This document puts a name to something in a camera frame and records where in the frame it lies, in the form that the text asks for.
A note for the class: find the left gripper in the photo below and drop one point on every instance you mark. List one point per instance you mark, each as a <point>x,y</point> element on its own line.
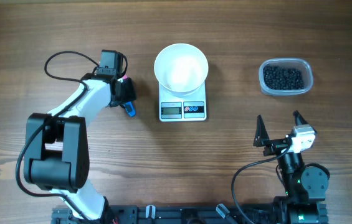
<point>129,94</point>

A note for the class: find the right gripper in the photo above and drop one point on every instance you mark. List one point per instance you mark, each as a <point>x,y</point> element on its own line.
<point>262,137</point>

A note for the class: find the pink scoop blue handle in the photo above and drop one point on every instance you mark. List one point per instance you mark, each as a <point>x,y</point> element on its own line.
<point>130,96</point>

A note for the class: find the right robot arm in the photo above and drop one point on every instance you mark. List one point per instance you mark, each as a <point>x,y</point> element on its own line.
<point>305,184</point>

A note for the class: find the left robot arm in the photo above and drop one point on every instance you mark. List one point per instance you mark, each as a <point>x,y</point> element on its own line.
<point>55,161</point>

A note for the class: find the white digital kitchen scale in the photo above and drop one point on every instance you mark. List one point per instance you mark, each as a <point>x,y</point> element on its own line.
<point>181,107</point>

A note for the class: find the white bowl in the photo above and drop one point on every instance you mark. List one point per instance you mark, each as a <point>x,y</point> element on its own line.
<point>181,68</point>

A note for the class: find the black beans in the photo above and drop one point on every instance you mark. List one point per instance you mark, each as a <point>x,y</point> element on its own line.
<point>278,78</point>

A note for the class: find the clear plastic container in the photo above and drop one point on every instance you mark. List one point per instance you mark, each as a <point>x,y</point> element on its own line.
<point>287,63</point>

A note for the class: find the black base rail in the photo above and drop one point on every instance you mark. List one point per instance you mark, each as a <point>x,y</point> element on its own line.
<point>253,213</point>

